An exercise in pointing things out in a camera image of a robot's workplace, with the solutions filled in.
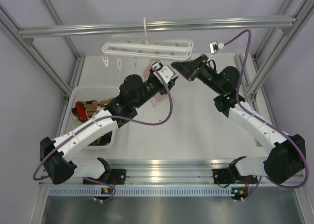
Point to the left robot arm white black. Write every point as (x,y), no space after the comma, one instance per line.
(57,155)

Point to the slotted cable duct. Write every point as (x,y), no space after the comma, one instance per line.
(233,192)

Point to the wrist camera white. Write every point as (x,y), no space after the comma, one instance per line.
(215,47)
(163,72)

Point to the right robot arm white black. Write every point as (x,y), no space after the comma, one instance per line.
(285,153)

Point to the brown white striped sock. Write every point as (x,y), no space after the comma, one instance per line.
(103,103)

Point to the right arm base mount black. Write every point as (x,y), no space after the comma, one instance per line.
(227,176)

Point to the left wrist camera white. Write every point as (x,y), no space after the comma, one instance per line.
(163,72)

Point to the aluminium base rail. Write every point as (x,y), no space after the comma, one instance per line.
(192,172)

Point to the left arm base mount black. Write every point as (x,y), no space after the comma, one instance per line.
(114,177)

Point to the aluminium top crossbar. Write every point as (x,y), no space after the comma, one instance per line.
(277,21)

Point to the white plastic basket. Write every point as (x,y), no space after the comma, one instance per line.
(87,94)

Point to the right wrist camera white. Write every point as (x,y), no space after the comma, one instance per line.
(215,47)

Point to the red sock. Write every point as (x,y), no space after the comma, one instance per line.
(79,111)

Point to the white plastic clip hanger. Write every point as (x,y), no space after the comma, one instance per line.
(137,47)

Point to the pink sock front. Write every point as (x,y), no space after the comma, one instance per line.
(158,97)

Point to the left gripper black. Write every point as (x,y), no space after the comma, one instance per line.
(163,91)

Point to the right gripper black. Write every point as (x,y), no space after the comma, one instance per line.
(189,69)

